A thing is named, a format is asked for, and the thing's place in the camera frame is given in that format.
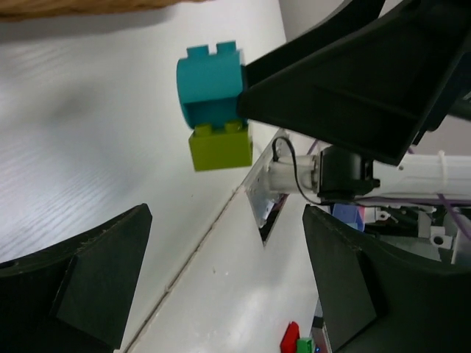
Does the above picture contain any lime long lego brick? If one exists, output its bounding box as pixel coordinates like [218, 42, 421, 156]
[188, 120, 253, 171]

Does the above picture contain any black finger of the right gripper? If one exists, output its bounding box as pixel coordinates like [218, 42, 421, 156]
[237, 1, 470, 165]

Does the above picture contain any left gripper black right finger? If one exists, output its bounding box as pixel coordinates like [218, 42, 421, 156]
[302, 204, 471, 353]

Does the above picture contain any cyan flower face lego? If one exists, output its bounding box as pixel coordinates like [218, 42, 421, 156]
[176, 41, 245, 129]

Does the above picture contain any brown wicker divided basket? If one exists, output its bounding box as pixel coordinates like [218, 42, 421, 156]
[1, 0, 205, 23]

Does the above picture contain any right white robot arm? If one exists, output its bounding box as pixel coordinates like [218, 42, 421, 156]
[237, 1, 470, 205]

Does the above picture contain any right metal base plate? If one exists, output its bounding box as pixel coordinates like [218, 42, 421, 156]
[242, 129, 288, 246]

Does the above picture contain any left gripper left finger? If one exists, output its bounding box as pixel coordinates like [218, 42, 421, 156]
[1, 204, 152, 352]

